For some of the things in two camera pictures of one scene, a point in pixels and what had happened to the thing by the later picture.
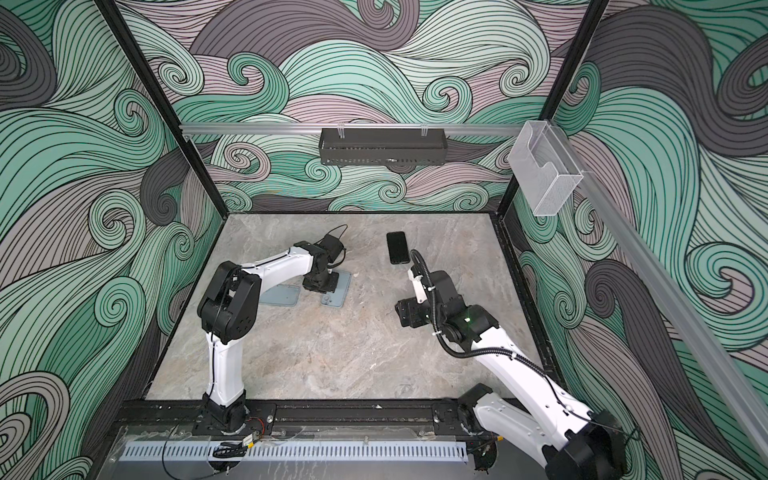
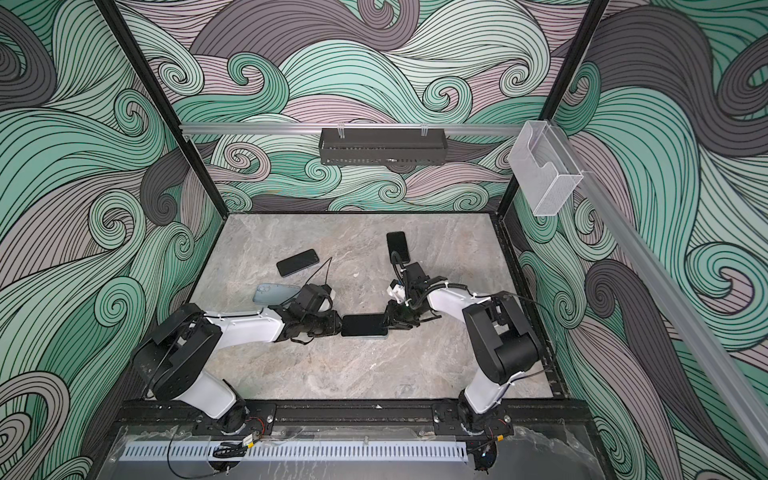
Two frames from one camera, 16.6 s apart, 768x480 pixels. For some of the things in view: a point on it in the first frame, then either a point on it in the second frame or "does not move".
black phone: [398, 247] does not move
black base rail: [295, 416] does not move
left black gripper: [330, 288] to [335, 325]
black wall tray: [383, 146] does not move
